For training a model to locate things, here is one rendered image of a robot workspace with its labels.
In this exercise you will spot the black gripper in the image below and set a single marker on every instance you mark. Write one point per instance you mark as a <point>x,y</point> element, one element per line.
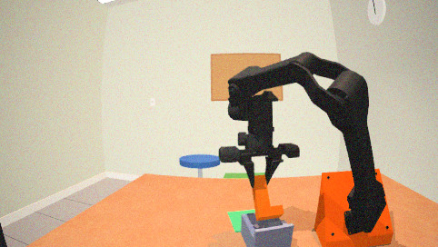
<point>260,143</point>

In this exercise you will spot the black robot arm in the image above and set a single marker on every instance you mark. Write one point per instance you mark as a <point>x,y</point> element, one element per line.
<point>346,101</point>

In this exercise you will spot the orange l-shaped part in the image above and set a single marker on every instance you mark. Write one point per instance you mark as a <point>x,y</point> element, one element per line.
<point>263,208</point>

